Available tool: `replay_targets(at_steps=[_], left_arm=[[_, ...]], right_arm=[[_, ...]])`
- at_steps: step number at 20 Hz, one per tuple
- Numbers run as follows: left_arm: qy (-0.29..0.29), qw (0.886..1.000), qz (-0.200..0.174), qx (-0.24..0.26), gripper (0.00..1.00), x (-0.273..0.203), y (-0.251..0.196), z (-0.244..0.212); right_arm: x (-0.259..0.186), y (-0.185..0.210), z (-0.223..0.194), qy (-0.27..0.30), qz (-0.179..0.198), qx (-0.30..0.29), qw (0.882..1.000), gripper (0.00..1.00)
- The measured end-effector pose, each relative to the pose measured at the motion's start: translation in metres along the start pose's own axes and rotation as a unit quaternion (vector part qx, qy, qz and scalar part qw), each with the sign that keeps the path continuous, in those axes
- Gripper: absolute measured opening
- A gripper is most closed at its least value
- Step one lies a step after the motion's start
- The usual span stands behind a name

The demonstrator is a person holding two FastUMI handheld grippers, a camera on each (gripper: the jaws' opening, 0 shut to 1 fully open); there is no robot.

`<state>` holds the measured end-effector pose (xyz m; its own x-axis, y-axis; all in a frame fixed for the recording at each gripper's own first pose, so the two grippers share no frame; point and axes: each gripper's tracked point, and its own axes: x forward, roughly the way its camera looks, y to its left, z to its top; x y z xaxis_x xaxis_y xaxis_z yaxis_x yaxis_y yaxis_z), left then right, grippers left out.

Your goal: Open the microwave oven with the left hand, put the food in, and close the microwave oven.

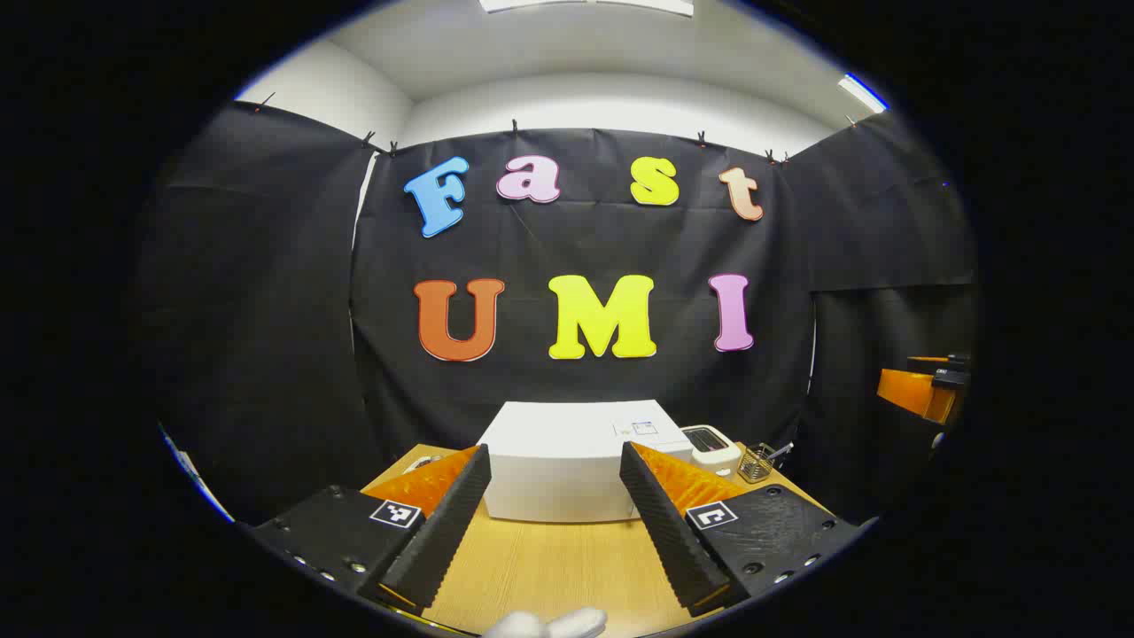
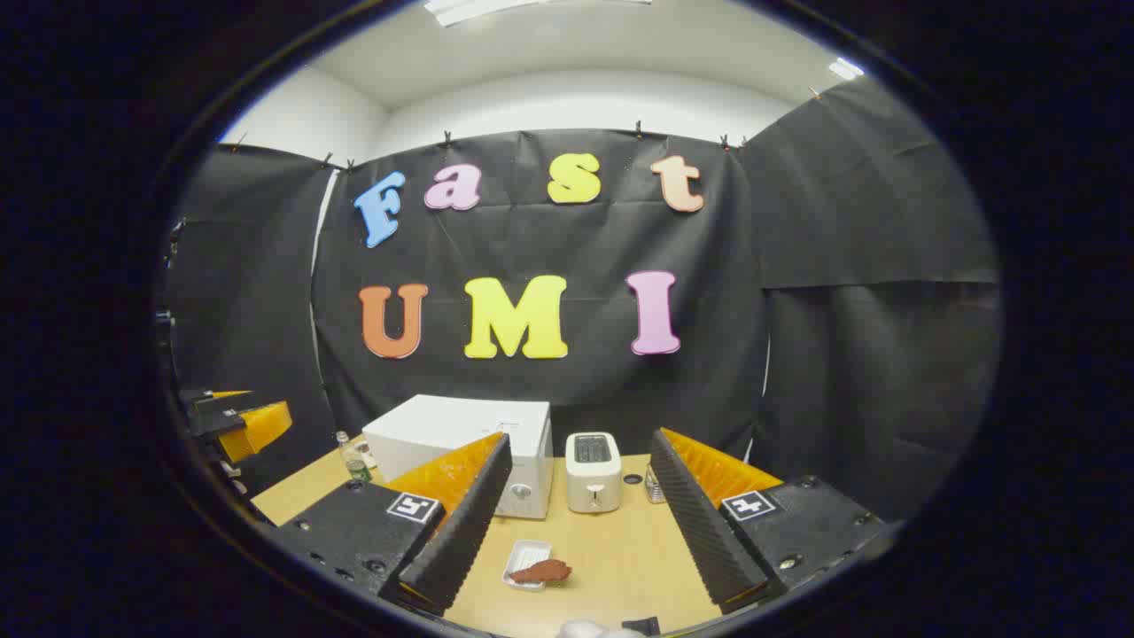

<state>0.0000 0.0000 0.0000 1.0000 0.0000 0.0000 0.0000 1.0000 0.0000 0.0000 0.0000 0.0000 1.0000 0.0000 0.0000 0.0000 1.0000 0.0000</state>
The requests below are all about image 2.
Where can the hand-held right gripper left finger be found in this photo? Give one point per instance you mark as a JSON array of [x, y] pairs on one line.
[[461, 540]]

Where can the white microwave oven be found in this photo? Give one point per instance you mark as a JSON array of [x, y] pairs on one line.
[[461, 421]]

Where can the ceiling light panel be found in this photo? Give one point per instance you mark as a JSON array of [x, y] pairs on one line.
[[496, 9], [846, 68]]

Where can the brown meat piece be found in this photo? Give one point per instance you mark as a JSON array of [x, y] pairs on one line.
[[545, 571]]

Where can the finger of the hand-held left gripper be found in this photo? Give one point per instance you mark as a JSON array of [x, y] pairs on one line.
[[217, 412]]

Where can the small black block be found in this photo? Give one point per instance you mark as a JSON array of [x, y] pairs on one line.
[[640, 626]]

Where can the clear water bottle green label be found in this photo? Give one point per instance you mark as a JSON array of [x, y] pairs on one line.
[[354, 462]]

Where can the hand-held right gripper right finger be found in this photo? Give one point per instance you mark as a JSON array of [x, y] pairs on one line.
[[700, 532]]

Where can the white toaster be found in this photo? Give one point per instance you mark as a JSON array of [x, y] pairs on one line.
[[592, 483]]

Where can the small white rectangular tray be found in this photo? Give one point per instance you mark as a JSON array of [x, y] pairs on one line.
[[523, 555]]

